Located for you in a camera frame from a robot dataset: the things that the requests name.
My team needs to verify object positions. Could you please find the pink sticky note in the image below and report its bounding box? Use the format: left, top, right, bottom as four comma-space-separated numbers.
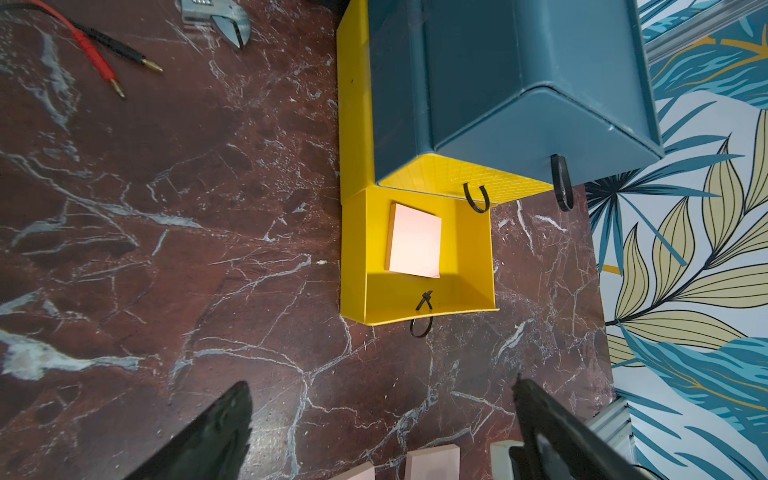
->
405, 444, 460, 480
331, 462, 375, 480
385, 203, 442, 278

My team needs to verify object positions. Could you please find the teal yellow drawer cabinet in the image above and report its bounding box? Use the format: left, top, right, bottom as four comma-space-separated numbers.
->
337, 1, 664, 326

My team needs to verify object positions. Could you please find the orange adjustable wrench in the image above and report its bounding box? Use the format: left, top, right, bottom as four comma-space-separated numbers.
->
180, 0, 251, 50

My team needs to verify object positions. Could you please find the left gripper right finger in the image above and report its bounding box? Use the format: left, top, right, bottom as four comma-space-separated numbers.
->
512, 377, 647, 479

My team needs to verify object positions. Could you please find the red black banana cable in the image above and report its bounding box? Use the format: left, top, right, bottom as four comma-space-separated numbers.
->
0, 0, 164, 100

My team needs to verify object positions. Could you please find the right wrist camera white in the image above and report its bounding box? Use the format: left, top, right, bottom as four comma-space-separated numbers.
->
490, 440, 523, 480

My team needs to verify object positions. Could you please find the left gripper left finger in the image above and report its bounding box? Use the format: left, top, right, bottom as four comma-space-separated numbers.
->
128, 381, 253, 479

